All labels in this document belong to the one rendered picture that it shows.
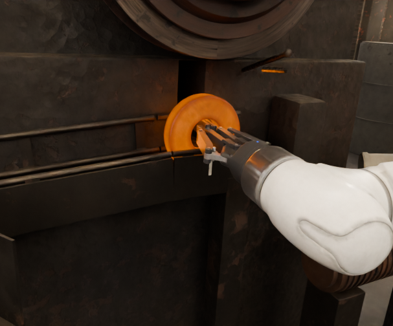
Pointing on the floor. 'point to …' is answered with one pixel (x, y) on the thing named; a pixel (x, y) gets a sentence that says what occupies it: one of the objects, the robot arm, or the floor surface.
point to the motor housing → (342, 290)
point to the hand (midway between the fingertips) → (204, 127)
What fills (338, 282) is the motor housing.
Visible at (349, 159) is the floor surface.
